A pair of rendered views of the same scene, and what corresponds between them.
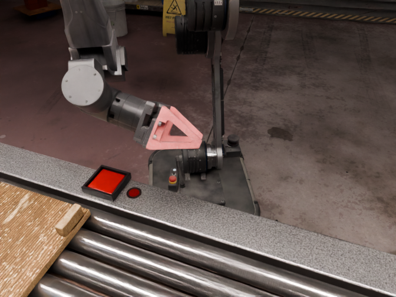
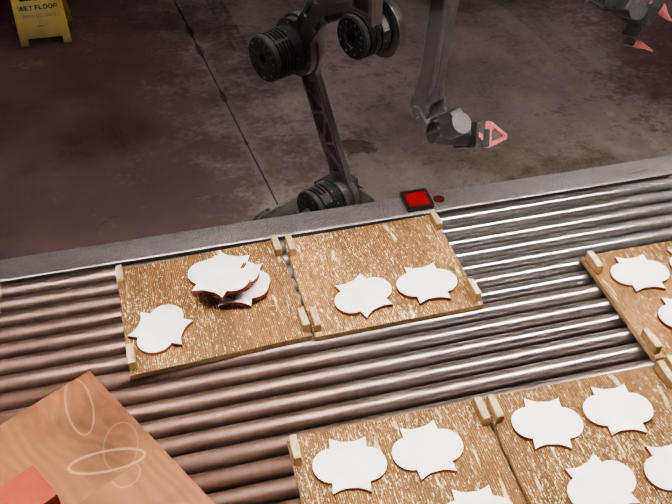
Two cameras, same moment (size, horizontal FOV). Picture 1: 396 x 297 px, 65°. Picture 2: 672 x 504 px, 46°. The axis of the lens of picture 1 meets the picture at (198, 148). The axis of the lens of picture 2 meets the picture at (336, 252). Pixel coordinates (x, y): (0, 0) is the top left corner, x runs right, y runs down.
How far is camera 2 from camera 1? 1.81 m
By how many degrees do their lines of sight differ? 26
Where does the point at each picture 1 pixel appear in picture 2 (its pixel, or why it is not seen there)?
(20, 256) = (431, 247)
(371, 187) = (496, 170)
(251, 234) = (527, 188)
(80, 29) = (436, 93)
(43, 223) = (418, 231)
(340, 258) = (577, 179)
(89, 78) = (463, 117)
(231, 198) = not seen: hidden behind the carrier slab
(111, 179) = (418, 196)
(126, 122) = (463, 139)
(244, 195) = not seen: hidden behind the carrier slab
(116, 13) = not seen: outside the picture
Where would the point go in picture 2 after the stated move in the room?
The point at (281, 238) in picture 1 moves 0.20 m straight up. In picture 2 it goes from (543, 183) to (556, 123)
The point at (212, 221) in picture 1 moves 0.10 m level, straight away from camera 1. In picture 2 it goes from (501, 192) to (479, 174)
